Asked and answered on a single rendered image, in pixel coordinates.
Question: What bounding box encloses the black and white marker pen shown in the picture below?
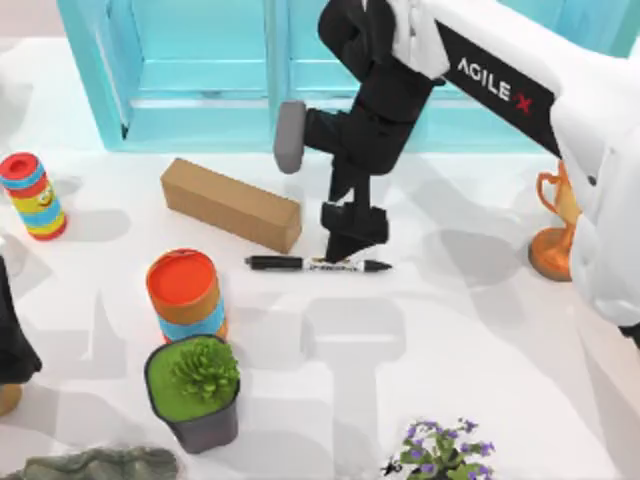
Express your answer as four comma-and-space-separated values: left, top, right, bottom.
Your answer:
244, 254, 394, 276

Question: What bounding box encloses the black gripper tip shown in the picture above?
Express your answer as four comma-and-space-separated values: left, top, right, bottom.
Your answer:
0, 254, 43, 387

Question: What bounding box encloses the red yellow blue striped can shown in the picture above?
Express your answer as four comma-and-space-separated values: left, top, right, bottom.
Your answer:
0, 152, 68, 242

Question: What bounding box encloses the light blue rack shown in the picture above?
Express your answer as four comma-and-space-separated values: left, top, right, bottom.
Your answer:
54, 0, 640, 155

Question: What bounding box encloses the grey green rock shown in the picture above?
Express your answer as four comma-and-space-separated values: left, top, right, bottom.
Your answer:
0, 445, 180, 480

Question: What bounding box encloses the orange and blue can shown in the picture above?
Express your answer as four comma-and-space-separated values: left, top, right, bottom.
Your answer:
145, 249, 231, 346

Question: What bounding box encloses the brown cardboard box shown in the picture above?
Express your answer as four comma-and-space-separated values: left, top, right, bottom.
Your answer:
160, 157, 304, 256

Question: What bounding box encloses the green succulent in grey pot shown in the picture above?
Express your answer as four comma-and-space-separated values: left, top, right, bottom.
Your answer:
143, 333, 242, 456

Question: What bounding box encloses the bronze trophy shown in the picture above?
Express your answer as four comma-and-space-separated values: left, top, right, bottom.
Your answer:
528, 159, 584, 283

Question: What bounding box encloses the brown wooden object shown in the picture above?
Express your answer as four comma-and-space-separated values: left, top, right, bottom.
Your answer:
0, 381, 24, 418

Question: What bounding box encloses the purple flower plant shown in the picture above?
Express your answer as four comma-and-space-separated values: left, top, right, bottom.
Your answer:
381, 416, 499, 480

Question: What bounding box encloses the pale grey rounded box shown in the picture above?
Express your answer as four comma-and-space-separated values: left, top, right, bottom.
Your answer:
272, 99, 307, 175

